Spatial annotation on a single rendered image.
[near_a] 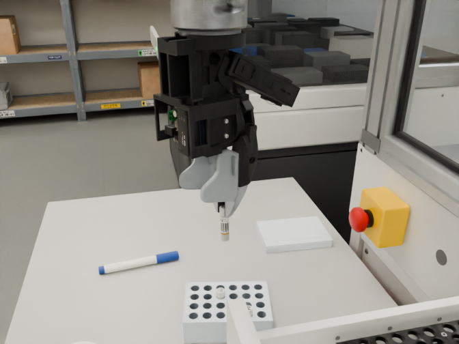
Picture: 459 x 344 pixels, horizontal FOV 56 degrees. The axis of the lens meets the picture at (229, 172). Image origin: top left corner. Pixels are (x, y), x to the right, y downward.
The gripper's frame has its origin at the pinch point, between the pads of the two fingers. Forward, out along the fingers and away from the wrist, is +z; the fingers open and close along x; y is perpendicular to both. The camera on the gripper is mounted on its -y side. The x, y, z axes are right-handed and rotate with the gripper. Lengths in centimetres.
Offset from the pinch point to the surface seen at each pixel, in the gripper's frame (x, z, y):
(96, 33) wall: -369, 19, -132
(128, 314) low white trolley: -13.1, 21.4, 9.2
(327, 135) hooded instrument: -33, 13, -59
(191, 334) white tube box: -2.5, 20.1, 4.7
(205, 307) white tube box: -4.4, 18.6, 0.9
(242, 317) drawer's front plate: 11.8, 5.2, 7.4
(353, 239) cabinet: -5.6, 22.3, -35.4
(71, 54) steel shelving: -330, 29, -93
